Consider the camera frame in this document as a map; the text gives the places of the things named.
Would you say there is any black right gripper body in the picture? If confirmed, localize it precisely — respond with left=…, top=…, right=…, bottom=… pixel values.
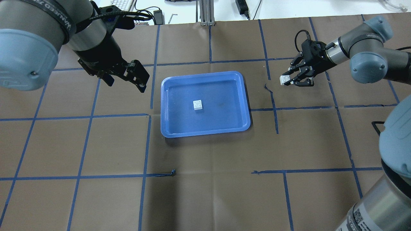
left=291, top=40, right=334, bottom=78

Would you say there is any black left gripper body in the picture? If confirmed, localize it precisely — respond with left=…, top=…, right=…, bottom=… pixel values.
left=77, top=36, right=132, bottom=81

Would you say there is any white block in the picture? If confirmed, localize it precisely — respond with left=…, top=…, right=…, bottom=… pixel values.
left=193, top=100, right=203, bottom=111
left=279, top=75, right=290, bottom=85

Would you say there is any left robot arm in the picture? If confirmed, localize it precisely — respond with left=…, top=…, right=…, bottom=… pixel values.
left=0, top=0, right=152, bottom=93

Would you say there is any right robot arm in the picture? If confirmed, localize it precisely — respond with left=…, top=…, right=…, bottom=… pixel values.
left=279, top=16, right=410, bottom=231

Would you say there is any blue plastic tray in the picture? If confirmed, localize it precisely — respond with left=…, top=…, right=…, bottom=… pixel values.
left=161, top=71, right=251, bottom=138

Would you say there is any white keyboard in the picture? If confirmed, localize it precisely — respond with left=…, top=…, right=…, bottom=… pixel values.
left=109, top=0, right=135, bottom=11

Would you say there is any black power adapter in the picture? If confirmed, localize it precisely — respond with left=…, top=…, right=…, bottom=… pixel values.
left=235, top=0, right=249, bottom=15

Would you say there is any brown paper table cover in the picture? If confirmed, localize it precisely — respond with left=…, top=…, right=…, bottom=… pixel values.
left=0, top=15, right=410, bottom=231

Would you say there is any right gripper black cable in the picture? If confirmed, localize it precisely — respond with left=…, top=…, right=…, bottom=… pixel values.
left=295, top=30, right=311, bottom=53

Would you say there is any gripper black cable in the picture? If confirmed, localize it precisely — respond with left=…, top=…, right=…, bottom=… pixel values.
left=295, top=30, right=311, bottom=53
left=69, top=10, right=154, bottom=32

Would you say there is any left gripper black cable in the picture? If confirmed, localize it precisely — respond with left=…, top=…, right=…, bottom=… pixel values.
left=69, top=10, right=154, bottom=32

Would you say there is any aluminium frame post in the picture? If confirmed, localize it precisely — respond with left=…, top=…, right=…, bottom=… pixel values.
left=196, top=0, right=215, bottom=26

